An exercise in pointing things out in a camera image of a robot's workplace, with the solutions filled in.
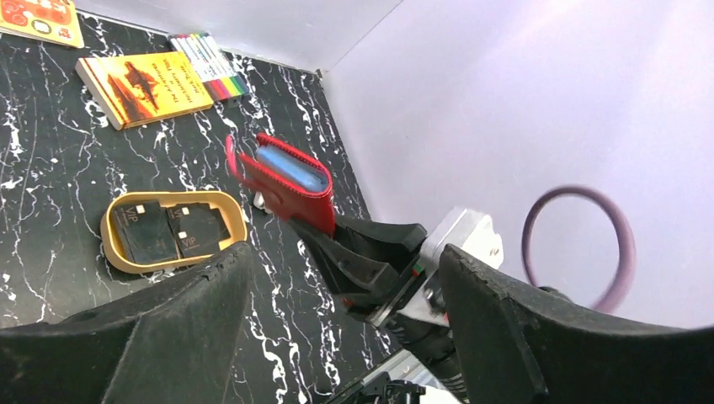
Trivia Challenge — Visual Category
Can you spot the black card stack in tray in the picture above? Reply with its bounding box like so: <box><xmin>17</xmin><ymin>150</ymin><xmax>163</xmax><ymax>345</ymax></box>
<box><xmin>111</xmin><ymin>200</ymin><xmax>179</xmax><ymax>265</ymax></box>

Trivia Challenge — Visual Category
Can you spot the coloured marker set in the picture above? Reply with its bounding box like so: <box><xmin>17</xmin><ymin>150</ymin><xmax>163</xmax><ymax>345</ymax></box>
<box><xmin>168</xmin><ymin>33</ymin><xmax>250</xmax><ymax>107</ymax></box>

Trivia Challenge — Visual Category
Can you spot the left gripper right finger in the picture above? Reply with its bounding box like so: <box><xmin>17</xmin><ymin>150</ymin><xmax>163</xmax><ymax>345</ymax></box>
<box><xmin>439</xmin><ymin>245</ymin><xmax>713</xmax><ymax>403</ymax></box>

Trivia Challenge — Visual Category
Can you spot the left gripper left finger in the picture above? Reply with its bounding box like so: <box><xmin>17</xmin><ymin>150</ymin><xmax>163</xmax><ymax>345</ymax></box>
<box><xmin>1</xmin><ymin>242</ymin><xmax>254</xmax><ymax>403</ymax></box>

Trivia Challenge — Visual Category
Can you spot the yellow oval tray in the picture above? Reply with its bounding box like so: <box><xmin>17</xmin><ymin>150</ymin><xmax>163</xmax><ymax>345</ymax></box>
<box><xmin>100</xmin><ymin>190</ymin><xmax>248</xmax><ymax>274</ymax></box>

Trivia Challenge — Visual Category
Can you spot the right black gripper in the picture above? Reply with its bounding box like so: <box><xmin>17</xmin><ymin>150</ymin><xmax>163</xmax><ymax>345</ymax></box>
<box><xmin>290</xmin><ymin>215</ymin><xmax>463</xmax><ymax>391</ymax></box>

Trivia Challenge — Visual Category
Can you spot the red card holder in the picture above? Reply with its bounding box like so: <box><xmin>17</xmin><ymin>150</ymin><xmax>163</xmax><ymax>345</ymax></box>
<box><xmin>226</xmin><ymin>133</ymin><xmax>336</xmax><ymax>237</ymax></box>

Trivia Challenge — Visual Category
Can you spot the orange book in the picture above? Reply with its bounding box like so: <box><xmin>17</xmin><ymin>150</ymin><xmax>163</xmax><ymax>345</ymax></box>
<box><xmin>75</xmin><ymin>51</ymin><xmax>214</xmax><ymax>130</ymax></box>

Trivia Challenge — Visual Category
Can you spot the small orange card box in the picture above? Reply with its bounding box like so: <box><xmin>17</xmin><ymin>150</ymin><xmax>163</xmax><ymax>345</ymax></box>
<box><xmin>1</xmin><ymin>0</ymin><xmax>84</xmax><ymax>49</ymax></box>

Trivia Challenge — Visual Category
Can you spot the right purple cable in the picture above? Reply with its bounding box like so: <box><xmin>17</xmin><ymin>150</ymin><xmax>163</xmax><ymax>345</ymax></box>
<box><xmin>521</xmin><ymin>184</ymin><xmax>637</xmax><ymax>315</ymax></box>

